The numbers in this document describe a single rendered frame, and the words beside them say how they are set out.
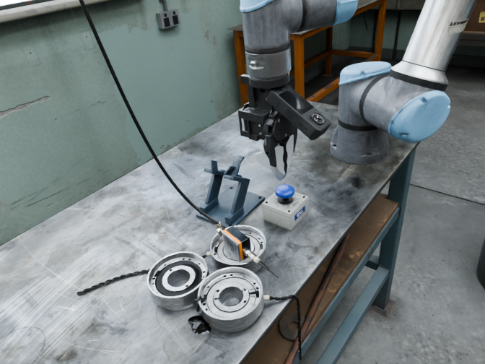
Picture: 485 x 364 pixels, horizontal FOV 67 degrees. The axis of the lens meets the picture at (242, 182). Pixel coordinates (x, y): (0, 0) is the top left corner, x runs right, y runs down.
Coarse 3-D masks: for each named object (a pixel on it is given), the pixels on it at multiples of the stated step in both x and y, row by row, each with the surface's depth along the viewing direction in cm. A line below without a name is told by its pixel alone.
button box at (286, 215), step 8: (296, 192) 78; (272, 200) 76; (280, 200) 76; (288, 200) 75; (296, 200) 76; (304, 200) 75; (264, 208) 76; (272, 208) 75; (280, 208) 74; (288, 208) 74; (296, 208) 73; (304, 208) 76; (264, 216) 78; (272, 216) 76; (280, 216) 74; (288, 216) 73; (296, 216) 74; (304, 216) 77; (280, 224) 75; (288, 224) 74; (296, 224) 75
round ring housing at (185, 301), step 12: (180, 252) 67; (192, 252) 67; (156, 264) 65; (204, 264) 64; (168, 276) 64; (180, 276) 66; (192, 276) 63; (204, 276) 61; (168, 288) 62; (180, 288) 61; (156, 300) 60; (168, 300) 59; (180, 300) 59; (192, 300) 60
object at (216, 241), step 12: (240, 228) 72; (252, 228) 71; (216, 240) 70; (264, 240) 67; (216, 252) 68; (228, 252) 67; (264, 252) 65; (216, 264) 66; (228, 264) 63; (240, 264) 63; (252, 264) 64
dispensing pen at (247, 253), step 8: (216, 224) 69; (232, 232) 65; (240, 232) 65; (240, 240) 63; (248, 240) 64; (248, 248) 64; (248, 256) 63; (256, 256) 62; (264, 264) 61; (272, 272) 59
